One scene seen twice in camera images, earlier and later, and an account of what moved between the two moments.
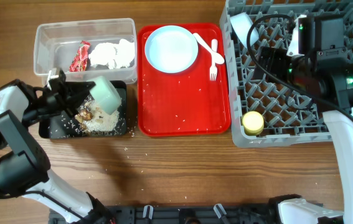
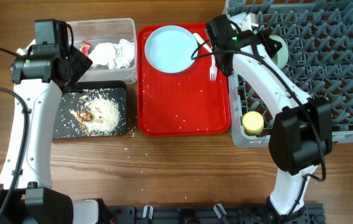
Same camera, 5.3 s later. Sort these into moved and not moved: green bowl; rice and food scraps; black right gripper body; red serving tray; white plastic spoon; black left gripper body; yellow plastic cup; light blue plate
Moved: green bowl; black left gripper body; black right gripper body
Not moved: white plastic spoon; red serving tray; light blue plate; rice and food scraps; yellow plastic cup
